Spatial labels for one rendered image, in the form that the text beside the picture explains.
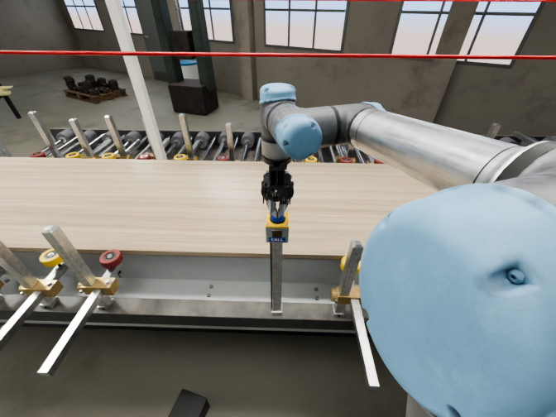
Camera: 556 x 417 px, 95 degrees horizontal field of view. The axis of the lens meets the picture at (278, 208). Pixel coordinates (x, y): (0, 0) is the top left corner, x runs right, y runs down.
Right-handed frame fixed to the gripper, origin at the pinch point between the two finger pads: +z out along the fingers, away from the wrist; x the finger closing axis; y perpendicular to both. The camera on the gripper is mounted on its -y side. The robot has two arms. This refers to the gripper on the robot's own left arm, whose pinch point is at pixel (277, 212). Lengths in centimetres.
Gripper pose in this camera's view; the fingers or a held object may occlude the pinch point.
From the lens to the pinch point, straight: 76.1
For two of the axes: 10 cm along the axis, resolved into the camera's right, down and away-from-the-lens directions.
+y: -0.3, 6.2, -7.8
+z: 0.0, 7.8, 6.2
